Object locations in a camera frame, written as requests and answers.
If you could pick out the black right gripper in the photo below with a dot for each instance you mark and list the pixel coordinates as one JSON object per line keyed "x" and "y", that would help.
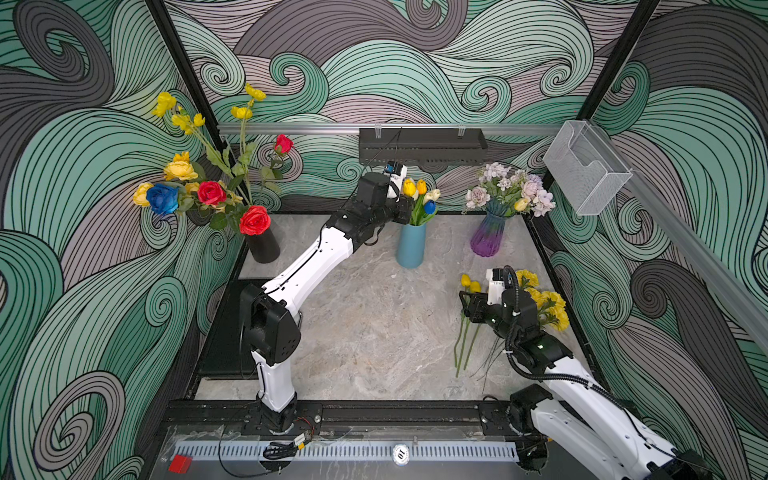
{"x": 477, "y": 302}

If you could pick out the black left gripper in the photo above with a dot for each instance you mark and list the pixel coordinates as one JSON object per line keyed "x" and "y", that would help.
{"x": 401, "y": 207}

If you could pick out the yellow tulip single stem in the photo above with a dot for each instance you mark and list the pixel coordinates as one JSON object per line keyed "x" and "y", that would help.
{"x": 459, "y": 345}

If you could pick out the teal ceramic vase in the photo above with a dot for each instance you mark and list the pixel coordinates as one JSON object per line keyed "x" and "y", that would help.
{"x": 411, "y": 247}

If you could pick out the yellow carnation flower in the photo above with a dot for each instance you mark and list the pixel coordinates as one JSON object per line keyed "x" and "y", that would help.
{"x": 553, "y": 302}
{"x": 555, "y": 317}
{"x": 536, "y": 295}
{"x": 527, "y": 279}

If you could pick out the purple glass vase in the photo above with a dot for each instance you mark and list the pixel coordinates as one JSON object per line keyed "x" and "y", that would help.
{"x": 487, "y": 238}

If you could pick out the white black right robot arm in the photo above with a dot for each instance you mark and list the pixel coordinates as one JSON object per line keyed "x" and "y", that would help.
{"x": 563, "y": 401}

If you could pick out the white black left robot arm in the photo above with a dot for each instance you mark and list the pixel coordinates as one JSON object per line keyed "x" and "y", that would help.
{"x": 269, "y": 314}

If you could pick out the black vase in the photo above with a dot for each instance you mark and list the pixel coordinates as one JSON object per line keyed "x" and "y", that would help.
{"x": 262, "y": 244}

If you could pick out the colourful tulip bunch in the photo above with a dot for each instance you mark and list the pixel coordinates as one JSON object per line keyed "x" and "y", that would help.
{"x": 425, "y": 201}

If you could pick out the pink lilac flower bunch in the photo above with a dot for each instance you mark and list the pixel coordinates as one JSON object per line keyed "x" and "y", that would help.
{"x": 505, "y": 191}

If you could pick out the mixed rose bouquet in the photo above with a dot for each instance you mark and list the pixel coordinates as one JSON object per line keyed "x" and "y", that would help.
{"x": 186, "y": 187}

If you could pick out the red small block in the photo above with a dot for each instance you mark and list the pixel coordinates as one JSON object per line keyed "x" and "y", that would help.
{"x": 180, "y": 464}

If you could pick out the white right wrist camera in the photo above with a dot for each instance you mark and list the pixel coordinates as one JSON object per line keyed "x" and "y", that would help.
{"x": 499, "y": 280}

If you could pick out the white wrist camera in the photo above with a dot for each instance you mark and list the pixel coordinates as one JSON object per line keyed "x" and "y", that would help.
{"x": 396, "y": 173}
{"x": 499, "y": 280}

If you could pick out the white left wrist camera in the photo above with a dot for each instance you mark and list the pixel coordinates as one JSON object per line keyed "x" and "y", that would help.
{"x": 396, "y": 173}

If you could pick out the black wall tray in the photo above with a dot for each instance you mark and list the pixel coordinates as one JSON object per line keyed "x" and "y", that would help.
{"x": 422, "y": 147}

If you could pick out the clear plastic wall bin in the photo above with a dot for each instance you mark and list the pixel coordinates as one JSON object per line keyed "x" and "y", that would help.
{"x": 586, "y": 165}

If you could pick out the white slotted cable duct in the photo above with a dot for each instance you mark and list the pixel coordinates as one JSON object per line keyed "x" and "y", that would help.
{"x": 446, "y": 451}

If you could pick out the black corner frame post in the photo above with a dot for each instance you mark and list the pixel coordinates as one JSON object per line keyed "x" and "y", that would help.
{"x": 611, "y": 95}

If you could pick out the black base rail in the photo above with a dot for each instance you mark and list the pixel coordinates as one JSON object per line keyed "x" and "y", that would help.
{"x": 331, "y": 418}

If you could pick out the black left corner post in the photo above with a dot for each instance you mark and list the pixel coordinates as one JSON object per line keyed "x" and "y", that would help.
{"x": 173, "y": 42}

